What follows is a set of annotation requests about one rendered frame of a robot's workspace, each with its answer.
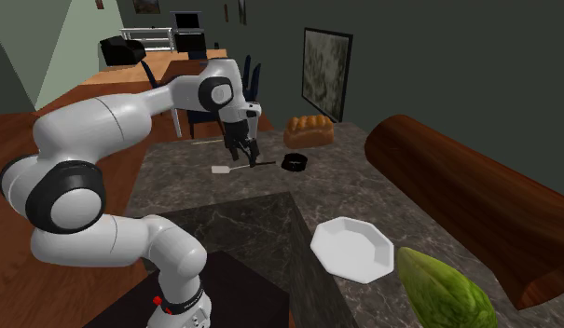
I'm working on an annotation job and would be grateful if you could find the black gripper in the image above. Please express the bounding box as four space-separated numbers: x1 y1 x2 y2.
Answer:
222 118 261 169

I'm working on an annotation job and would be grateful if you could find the small black bowl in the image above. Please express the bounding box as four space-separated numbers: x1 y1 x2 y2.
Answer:
281 153 309 173

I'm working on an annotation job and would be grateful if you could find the brown bread loaf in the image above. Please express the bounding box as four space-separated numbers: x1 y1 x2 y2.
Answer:
282 114 336 151

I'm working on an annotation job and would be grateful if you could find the wooden table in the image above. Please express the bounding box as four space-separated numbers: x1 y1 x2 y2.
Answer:
81 48 229 88

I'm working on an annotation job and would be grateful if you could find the black monitor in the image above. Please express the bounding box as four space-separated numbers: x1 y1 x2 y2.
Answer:
170 10 208 54

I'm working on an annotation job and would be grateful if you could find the white octagonal plate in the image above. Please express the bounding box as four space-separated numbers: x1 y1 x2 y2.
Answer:
310 216 396 285

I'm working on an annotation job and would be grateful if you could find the dark robot stand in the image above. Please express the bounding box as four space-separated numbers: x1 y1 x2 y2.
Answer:
83 249 292 328

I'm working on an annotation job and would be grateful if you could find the white shelf rack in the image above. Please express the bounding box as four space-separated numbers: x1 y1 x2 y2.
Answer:
119 27 175 52

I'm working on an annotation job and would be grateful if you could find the black armchair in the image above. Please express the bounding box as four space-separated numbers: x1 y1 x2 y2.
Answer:
98 34 148 67

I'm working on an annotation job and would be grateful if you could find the brown wooden log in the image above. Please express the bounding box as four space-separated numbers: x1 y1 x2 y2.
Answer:
364 114 564 311

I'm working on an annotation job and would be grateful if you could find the green leafy vegetable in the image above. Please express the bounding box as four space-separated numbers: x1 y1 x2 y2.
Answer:
395 246 499 328

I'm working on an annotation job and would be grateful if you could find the white spatula with black handle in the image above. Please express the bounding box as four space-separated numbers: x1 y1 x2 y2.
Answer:
211 159 277 175

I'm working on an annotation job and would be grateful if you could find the black framed wall picture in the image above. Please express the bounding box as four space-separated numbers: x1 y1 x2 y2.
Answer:
301 27 354 124

